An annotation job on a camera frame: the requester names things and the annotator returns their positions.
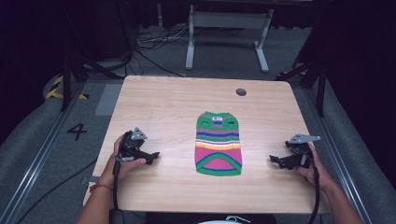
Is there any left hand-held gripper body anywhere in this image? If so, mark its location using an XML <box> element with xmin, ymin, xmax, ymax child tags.
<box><xmin>119</xmin><ymin>126</ymin><xmax>151</xmax><ymax>163</ymax></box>

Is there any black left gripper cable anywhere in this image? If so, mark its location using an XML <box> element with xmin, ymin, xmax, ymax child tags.
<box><xmin>111</xmin><ymin>159</ymin><xmax>121</xmax><ymax>211</ymax></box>

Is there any person's right hand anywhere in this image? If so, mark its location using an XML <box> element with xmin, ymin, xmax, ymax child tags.
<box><xmin>293</xmin><ymin>143</ymin><xmax>338</xmax><ymax>192</ymax></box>

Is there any thin black floor cable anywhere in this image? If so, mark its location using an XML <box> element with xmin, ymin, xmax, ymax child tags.
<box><xmin>15</xmin><ymin>158</ymin><xmax>99</xmax><ymax>224</ymax></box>

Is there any red string bracelet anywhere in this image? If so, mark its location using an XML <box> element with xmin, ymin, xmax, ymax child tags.
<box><xmin>89</xmin><ymin>182</ymin><xmax>114</xmax><ymax>192</ymax></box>

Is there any white metal desk frame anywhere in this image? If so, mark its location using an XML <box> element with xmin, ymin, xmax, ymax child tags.
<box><xmin>185</xmin><ymin>3</ymin><xmax>276</xmax><ymax>75</ymax></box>

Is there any black tripod stand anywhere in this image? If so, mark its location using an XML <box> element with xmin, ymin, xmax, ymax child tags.
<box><xmin>59</xmin><ymin>0</ymin><xmax>126</xmax><ymax>113</ymax></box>
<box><xmin>275</xmin><ymin>12</ymin><xmax>329</xmax><ymax>119</ymax></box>

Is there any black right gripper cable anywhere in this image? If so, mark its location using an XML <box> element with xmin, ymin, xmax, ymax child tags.
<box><xmin>303</xmin><ymin>146</ymin><xmax>322</xmax><ymax>224</ymax></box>

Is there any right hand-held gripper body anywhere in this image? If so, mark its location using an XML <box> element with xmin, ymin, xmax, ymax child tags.
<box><xmin>284</xmin><ymin>133</ymin><xmax>321</xmax><ymax>171</ymax></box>

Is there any bundle of floor cables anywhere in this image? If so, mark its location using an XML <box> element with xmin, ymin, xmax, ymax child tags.
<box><xmin>124</xmin><ymin>24</ymin><xmax>191</xmax><ymax>78</ymax></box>

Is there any striped knitted pet sweater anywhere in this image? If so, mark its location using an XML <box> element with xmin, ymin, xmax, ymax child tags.
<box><xmin>194</xmin><ymin>110</ymin><xmax>244</xmax><ymax>177</ymax></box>

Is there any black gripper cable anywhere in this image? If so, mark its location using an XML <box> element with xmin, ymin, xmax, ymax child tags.
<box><xmin>303</xmin><ymin>146</ymin><xmax>322</xmax><ymax>224</ymax></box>
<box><xmin>111</xmin><ymin>159</ymin><xmax>121</xmax><ymax>211</ymax></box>

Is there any yellow black hazard tape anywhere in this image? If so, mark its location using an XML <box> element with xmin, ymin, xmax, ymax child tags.
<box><xmin>45</xmin><ymin>75</ymin><xmax>91</xmax><ymax>101</ymax></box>

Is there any white round object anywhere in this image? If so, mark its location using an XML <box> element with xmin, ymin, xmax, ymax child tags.
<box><xmin>196</xmin><ymin>215</ymin><xmax>252</xmax><ymax>224</ymax></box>

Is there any aluminium floor rail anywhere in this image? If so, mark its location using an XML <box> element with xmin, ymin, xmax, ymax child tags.
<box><xmin>303</xmin><ymin>88</ymin><xmax>373</xmax><ymax>224</ymax></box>
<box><xmin>0</xmin><ymin>81</ymin><xmax>87</xmax><ymax>224</ymax></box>

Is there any person's left hand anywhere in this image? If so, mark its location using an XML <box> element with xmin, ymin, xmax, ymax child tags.
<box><xmin>101</xmin><ymin>133</ymin><xmax>148</xmax><ymax>187</ymax></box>

